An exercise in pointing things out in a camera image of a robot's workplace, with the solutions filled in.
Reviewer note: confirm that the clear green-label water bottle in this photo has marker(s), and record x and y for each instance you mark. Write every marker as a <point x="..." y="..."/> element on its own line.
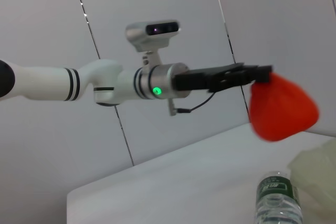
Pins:
<point x="275" y="197"/>

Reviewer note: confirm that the green glass fruit plate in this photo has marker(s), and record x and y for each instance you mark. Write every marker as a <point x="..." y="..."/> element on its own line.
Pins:
<point x="317" y="171"/>

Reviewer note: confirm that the orange toy fruit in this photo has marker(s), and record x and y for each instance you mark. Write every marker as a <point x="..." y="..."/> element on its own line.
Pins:
<point x="281" y="111"/>

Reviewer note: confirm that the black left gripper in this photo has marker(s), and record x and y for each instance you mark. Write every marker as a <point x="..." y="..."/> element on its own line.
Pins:
<point x="191" y="81"/>

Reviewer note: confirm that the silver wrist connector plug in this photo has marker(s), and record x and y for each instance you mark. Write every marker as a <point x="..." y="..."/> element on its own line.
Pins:
<point x="172" y="107"/>

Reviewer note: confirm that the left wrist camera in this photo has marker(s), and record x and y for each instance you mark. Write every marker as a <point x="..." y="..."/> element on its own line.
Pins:
<point x="152" y="33"/>

